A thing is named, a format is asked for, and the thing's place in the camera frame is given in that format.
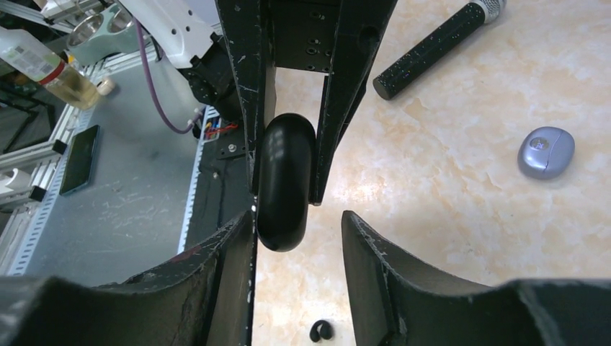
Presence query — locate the clear plastic bottle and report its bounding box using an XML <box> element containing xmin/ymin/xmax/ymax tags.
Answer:
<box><xmin>1</xmin><ymin>27</ymin><xmax>101</xmax><ymax>110</ymax></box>

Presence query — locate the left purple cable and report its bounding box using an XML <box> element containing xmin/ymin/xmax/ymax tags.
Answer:
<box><xmin>133</xmin><ymin>19</ymin><xmax>204</xmax><ymax>136</ymax></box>

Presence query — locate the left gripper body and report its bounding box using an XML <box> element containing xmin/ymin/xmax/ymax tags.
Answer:
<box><xmin>260</xmin><ymin>1</ymin><xmax>341</xmax><ymax>73</ymax></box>

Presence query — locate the purple earbud charging case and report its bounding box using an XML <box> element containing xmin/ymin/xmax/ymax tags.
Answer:
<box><xmin>517</xmin><ymin>126</ymin><xmax>576</xmax><ymax>180</ymax></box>

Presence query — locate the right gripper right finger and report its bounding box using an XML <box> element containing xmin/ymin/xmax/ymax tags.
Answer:
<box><xmin>342</xmin><ymin>210</ymin><xmax>610</xmax><ymax>345</ymax></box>

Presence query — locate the black smartphone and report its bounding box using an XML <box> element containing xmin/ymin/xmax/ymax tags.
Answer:
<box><xmin>59</xmin><ymin>125</ymin><xmax>101</xmax><ymax>195</ymax></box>

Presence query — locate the black rectangular bar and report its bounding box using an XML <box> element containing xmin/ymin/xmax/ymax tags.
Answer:
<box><xmin>373</xmin><ymin>0</ymin><xmax>507</xmax><ymax>100</ymax></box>

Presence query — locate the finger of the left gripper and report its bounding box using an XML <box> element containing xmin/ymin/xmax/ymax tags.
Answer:
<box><xmin>310</xmin><ymin>1</ymin><xmax>397</xmax><ymax>205</ymax></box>
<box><xmin>216</xmin><ymin>0</ymin><xmax>276</xmax><ymax>194</ymax></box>

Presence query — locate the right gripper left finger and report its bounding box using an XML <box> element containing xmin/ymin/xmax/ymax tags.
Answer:
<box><xmin>1</xmin><ymin>212</ymin><xmax>257</xmax><ymax>345</ymax></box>

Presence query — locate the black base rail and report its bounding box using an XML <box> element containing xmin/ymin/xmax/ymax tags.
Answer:
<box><xmin>178</xmin><ymin>106</ymin><xmax>254</xmax><ymax>252</ymax></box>

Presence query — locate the green twin cup holder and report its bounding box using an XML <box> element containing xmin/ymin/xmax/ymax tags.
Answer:
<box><xmin>66</xmin><ymin>4</ymin><xmax>138</xmax><ymax>66</ymax></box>

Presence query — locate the black earbud charging case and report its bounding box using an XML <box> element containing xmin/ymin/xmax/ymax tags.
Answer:
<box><xmin>256</xmin><ymin>113</ymin><xmax>316</xmax><ymax>252</ymax></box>

